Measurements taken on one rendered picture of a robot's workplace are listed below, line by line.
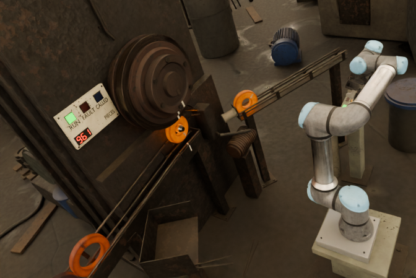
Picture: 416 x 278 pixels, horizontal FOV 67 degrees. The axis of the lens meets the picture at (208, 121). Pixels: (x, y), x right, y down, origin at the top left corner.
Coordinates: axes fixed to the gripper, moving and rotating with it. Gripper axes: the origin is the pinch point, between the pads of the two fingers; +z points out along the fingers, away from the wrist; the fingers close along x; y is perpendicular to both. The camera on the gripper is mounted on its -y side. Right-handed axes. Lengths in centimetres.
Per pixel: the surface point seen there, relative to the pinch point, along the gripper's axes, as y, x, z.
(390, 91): -17, -45, 19
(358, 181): -23, 0, 61
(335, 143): 0.3, -0.6, 37.2
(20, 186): 258, 108, 164
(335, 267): -25, 67, 52
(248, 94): 56, 16, 10
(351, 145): -9.0, -2.3, 35.3
